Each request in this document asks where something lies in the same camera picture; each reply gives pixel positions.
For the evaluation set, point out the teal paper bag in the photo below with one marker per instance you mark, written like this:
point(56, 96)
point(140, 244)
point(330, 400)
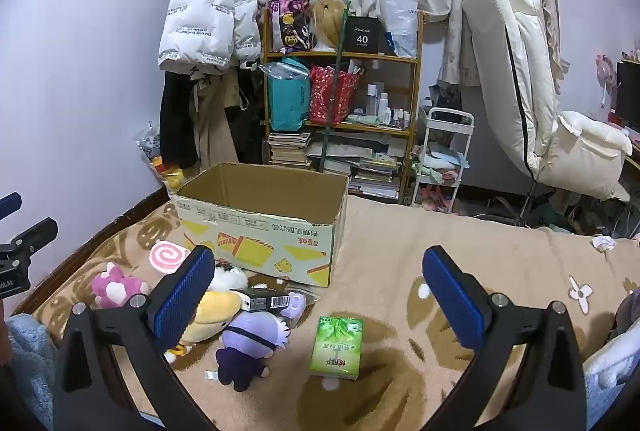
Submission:
point(287, 103)

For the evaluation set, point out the white trolley cart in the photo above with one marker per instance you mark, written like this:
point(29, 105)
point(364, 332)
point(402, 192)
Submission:
point(467, 131)

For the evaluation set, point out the white folded mattress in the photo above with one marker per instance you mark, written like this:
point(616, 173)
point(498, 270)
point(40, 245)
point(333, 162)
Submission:
point(505, 61)

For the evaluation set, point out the stack of old books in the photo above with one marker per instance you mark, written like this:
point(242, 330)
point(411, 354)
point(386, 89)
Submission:
point(290, 151)

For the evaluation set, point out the black hanging garment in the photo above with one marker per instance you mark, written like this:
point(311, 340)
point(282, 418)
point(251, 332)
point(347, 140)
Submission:
point(175, 121)

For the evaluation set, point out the stack of magazines and papers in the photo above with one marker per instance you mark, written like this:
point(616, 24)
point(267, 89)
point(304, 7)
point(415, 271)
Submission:
point(365, 166)

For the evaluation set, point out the plastic bag of toys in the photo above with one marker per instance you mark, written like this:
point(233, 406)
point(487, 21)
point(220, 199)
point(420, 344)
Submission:
point(150, 146)

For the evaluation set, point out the small black box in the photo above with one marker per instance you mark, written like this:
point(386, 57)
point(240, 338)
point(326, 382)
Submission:
point(260, 300)

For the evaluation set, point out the light blue towel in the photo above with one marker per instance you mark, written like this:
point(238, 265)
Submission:
point(30, 346)

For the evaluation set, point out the pink fan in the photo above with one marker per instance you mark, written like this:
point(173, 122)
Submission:
point(606, 71)

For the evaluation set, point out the blond wig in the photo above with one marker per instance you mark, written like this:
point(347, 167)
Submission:
point(325, 21)

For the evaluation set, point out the beige trousers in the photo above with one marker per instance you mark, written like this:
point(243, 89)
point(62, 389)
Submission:
point(215, 126)

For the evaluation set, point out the green tissue pack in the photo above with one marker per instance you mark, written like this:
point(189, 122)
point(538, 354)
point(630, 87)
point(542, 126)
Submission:
point(337, 346)

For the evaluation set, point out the printed cardboard box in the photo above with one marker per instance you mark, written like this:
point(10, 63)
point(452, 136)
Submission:
point(260, 236)

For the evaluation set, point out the green pole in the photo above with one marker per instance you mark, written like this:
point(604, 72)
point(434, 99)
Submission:
point(336, 71)

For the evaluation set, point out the pink plush toy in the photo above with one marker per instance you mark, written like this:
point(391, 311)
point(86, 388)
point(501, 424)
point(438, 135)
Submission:
point(117, 286)

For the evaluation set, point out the black pink printed bag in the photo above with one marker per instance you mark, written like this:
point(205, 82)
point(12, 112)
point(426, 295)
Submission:
point(290, 21)

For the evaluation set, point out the crumpled white tissue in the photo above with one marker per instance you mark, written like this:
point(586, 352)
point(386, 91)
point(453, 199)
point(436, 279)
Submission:
point(603, 243)

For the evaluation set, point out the group of white cosmetic bottles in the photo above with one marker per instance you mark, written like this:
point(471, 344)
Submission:
point(384, 106)

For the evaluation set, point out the pink swirl plush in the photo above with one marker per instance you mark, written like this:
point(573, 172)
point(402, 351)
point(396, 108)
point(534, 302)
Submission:
point(165, 256)

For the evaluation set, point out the red patterned bag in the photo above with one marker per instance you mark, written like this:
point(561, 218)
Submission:
point(330, 96)

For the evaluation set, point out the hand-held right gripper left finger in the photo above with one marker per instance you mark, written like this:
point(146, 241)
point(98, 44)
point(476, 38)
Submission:
point(182, 301)

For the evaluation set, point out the clear plastic bag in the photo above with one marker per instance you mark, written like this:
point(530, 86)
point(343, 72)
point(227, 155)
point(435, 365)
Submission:
point(280, 71)

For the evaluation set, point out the yellow plush toy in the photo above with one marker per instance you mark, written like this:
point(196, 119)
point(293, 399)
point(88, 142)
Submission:
point(215, 311)

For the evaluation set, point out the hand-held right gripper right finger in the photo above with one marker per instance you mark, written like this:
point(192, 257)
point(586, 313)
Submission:
point(455, 303)

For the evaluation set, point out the purple plush doll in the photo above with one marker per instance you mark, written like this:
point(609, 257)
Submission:
point(250, 336)

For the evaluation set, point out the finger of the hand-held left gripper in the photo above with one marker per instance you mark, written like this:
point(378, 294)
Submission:
point(37, 231)
point(10, 203)

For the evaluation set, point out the white fluffy cloth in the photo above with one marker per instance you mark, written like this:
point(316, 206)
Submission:
point(615, 361)

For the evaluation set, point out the black monitor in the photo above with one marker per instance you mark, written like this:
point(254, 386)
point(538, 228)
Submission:
point(629, 96)

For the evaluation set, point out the black hanging bag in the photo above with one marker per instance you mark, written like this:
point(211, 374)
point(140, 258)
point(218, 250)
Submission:
point(250, 121)

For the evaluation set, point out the wooden shelf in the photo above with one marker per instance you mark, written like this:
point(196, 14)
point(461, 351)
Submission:
point(340, 57)

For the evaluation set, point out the white plush toy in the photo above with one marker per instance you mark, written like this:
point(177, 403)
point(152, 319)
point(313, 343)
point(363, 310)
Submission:
point(227, 279)

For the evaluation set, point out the white puffer jacket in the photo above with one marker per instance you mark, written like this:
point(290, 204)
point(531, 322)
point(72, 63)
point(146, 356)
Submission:
point(210, 11)

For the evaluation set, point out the pale green pouch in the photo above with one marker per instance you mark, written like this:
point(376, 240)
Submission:
point(365, 120)

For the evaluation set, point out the black box with white print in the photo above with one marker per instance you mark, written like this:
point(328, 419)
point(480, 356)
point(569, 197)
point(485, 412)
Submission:
point(362, 36)

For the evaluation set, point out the white plastic bag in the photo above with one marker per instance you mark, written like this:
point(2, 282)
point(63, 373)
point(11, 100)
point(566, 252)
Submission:
point(400, 16)

